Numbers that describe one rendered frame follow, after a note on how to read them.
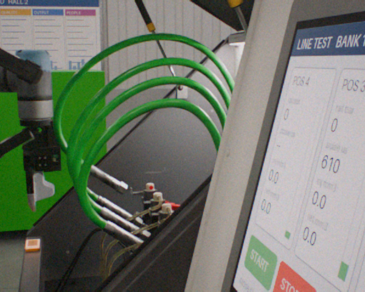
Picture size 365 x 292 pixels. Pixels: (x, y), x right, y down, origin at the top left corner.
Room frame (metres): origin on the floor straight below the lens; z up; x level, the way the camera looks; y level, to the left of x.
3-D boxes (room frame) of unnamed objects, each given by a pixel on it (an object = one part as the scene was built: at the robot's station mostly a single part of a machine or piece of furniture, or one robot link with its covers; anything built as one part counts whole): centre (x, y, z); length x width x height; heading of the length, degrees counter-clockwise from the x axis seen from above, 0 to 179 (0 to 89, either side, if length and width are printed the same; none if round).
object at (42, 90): (1.20, 0.35, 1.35); 0.09 x 0.08 x 0.11; 84
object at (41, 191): (1.19, 0.34, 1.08); 0.06 x 0.03 x 0.09; 104
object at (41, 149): (1.20, 0.34, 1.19); 0.09 x 0.08 x 0.12; 104
